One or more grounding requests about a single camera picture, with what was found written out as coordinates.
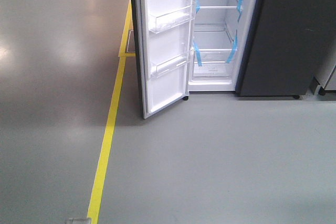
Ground white fridge interior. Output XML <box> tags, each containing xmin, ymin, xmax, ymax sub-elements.
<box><xmin>188</xmin><ymin>0</ymin><xmax>257</xmax><ymax>92</ymax></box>

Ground dark grey fridge door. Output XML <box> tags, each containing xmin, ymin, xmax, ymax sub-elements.
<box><xmin>236</xmin><ymin>0</ymin><xmax>335</xmax><ymax>97</ymax></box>

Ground clear lower door bin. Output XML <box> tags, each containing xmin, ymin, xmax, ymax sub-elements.
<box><xmin>150</xmin><ymin>48</ymin><xmax>194</xmax><ymax>78</ymax></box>

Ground clear door bin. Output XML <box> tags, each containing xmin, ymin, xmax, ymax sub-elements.
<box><xmin>148</xmin><ymin>4</ymin><xmax>196</xmax><ymax>34</ymax></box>
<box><xmin>150</xmin><ymin>48</ymin><xmax>194</xmax><ymax>78</ymax></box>

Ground yellow floor tape line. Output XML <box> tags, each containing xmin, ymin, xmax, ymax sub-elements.
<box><xmin>87</xmin><ymin>3</ymin><xmax>135</xmax><ymax>223</ymax></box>

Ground clear upper door bin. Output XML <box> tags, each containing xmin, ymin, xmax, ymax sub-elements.
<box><xmin>148</xmin><ymin>4</ymin><xmax>196</xmax><ymax>34</ymax></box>

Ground metal floor socket plate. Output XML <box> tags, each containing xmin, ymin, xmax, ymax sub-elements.
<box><xmin>65</xmin><ymin>217</ymin><xmax>91</xmax><ymax>224</ymax></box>

